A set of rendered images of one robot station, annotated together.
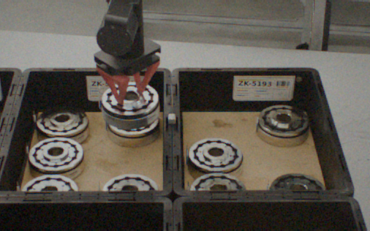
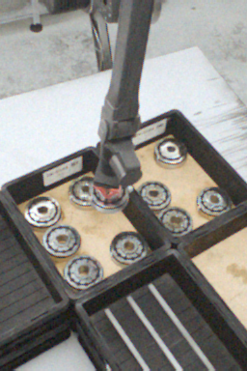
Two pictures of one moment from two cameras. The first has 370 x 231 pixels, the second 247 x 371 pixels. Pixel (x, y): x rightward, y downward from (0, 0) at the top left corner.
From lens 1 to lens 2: 79 cm
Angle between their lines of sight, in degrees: 33
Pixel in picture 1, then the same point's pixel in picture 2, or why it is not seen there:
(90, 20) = not seen: outside the picture
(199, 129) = not seen: hidden behind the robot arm
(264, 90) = (150, 133)
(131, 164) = (105, 221)
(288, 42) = (21, 24)
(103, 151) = (80, 219)
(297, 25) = (28, 12)
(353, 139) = not seen: hidden behind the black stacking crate
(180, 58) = (39, 106)
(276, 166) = (183, 184)
